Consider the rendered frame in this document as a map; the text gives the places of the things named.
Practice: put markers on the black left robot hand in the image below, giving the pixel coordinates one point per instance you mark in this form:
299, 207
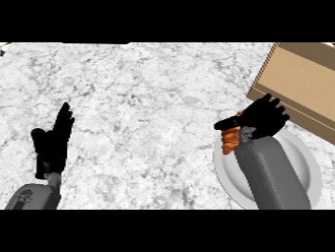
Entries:
51, 147

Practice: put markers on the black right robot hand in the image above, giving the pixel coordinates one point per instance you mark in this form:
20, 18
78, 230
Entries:
263, 118

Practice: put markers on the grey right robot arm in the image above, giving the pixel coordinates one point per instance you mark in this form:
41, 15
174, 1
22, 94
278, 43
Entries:
272, 174

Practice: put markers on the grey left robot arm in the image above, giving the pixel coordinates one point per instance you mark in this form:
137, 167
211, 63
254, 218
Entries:
37, 195

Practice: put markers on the brown croissant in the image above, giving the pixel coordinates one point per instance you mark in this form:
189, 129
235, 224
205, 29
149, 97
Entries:
231, 139

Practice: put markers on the brown cardboard box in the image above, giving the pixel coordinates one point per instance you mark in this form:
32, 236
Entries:
312, 85

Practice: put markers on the white round plate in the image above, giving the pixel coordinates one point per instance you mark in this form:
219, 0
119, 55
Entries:
302, 164

